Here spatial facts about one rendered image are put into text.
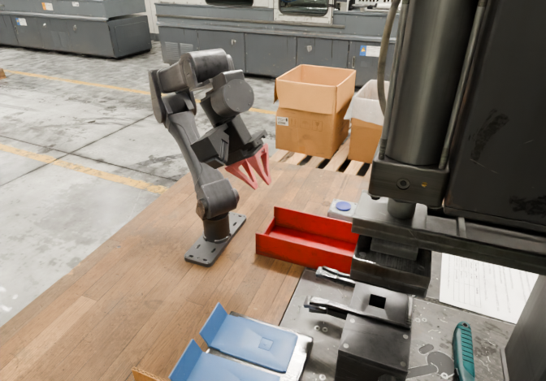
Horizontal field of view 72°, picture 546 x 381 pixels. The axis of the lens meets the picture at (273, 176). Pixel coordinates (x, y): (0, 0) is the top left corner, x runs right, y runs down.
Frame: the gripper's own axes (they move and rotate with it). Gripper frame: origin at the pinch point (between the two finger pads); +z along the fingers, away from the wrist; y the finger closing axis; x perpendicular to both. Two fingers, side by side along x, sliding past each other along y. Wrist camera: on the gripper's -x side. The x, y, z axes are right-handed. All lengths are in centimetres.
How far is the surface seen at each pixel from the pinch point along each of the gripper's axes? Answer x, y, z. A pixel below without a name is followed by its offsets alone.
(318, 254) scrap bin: 0.8, 3.1, 19.8
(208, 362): -28.4, -7.2, 16.5
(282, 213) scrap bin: 12.5, -7.2, 13.5
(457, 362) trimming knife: -14.3, 25.5, 35.4
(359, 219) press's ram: -17.7, 22.6, 3.9
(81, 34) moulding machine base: 476, -488, -208
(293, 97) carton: 206, -72, 13
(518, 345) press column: -11, 35, 36
